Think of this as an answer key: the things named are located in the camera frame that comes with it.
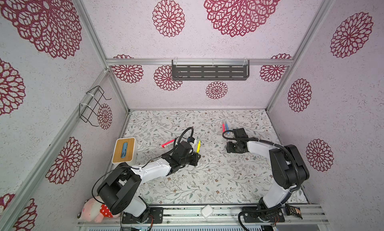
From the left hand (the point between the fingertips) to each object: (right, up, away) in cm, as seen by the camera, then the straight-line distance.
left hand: (199, 158), depth 87 cm
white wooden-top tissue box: (-40, 0, +2) cm, 40 cm away
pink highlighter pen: (-23, +6, +12) cm, 27 cm away
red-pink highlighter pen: (+19, +17, +23) cm, 34 cm away
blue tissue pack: (-47, +4, +7) cm, 48 cm away
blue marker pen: (+21, +18, +23) cm, 36 cm away
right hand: (+21, +6, +11) cm, 25 cm away
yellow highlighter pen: (0, +7, -2) cm, 7 cm away
